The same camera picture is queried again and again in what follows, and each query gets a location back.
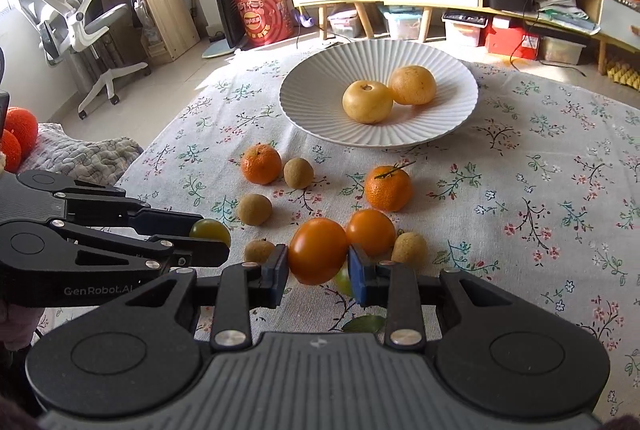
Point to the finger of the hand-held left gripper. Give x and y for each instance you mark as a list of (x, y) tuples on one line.
[(167, 222), (200, 255)]

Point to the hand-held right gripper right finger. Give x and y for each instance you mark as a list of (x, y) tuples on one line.
[(360, 280)]

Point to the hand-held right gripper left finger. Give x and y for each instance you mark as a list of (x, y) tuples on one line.
[(277, 277)]

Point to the orange tomato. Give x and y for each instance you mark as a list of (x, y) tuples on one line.
[(371, 230), (317, 250)]

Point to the brown kiwi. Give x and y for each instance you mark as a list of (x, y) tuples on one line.
[(255, 209), (298, 173), (409, 247)]

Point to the white ribbed plate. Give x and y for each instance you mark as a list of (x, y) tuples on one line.
[(325, 110)]

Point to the mandarin with stem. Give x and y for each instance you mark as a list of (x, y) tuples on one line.
[(388, 187)]

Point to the small mandarin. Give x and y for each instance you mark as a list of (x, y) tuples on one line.
[(261, 164)]

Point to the grey quilted blanket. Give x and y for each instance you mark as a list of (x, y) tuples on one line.
[(75, 155)]

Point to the orange mesh ball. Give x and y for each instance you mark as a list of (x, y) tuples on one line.
[(21, 128), (7, 153)]

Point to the yellow pear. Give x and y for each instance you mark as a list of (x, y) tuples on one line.
[(367, 103)]

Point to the large orange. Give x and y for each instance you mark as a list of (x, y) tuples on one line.
[(412, 85)]

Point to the floral tablecloth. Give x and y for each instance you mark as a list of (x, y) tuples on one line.
[(525, 150)]

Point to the black panel heater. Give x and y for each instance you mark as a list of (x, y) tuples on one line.
[(227, 18)]

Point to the red drum box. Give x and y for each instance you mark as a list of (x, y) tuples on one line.
[(262, 18)]

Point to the white office chair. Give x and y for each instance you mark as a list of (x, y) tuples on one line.
[(60, 10)]

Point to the clear storage box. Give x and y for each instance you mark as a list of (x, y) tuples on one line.
[(562, 50), (344, 24)]

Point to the clear box blue lid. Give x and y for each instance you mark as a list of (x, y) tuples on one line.
[(405, 24)]

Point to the clear box black lid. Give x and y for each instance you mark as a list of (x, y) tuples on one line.
[(462, 30)]

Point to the yellow egg carton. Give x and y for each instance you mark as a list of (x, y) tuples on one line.
[(625, 75)]

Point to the stack of papers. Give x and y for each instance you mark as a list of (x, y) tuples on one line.
[(570, 15)]

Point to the low wooden cabinet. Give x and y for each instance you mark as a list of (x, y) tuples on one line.
[(620, 18)]

